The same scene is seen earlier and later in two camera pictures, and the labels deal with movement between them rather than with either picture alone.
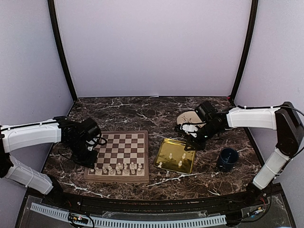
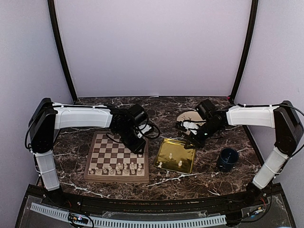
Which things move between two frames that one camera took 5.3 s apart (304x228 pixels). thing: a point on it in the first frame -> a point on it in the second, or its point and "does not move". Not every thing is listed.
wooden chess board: [125, 158] does not move
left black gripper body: [80, 156] -> [128, 140]
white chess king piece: [118, 172] does not move
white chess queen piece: [110, 170] does not move
